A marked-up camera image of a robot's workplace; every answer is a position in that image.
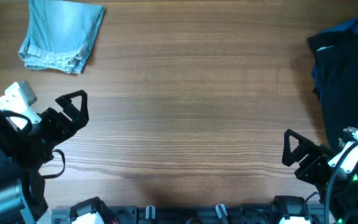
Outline light blue denim shorts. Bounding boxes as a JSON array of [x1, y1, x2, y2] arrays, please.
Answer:
[[19, 0, 105, 74]]

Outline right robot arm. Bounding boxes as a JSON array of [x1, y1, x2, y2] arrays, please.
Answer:
[[269, 127, 358, 223]]

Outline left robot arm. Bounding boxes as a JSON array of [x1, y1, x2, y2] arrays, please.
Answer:
[[0, 90, 89, 223]]

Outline black garment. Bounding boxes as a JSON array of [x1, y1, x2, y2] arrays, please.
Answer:
[[308, 31, 358, 151]]

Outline dark blue garment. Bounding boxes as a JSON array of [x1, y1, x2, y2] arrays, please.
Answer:
[[308, 18, 358, 95]]

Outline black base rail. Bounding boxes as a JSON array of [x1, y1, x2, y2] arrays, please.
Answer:
[[50, 203, 326, 224]]

